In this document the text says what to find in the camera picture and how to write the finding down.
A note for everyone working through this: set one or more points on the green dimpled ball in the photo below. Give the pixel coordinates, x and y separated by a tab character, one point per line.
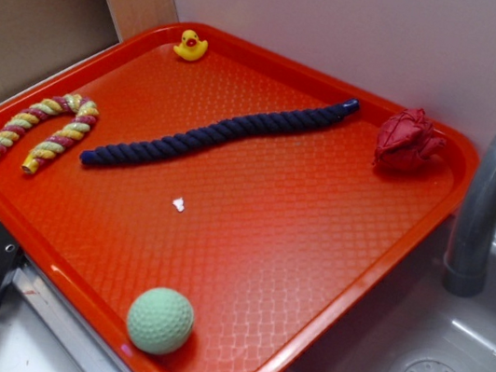
160	321

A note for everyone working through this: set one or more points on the orange plastic tray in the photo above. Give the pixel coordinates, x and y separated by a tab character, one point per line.
280	235

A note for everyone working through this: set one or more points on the small white crumb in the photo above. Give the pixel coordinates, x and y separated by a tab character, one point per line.
179	205

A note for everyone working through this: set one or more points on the yellow rubber duck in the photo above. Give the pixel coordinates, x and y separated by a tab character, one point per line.
190	47

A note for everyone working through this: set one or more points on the red crumpled cloth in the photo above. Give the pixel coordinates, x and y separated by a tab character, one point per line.
406	141

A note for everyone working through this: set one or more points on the grey plastic faucet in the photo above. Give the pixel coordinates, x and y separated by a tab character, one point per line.
467	256

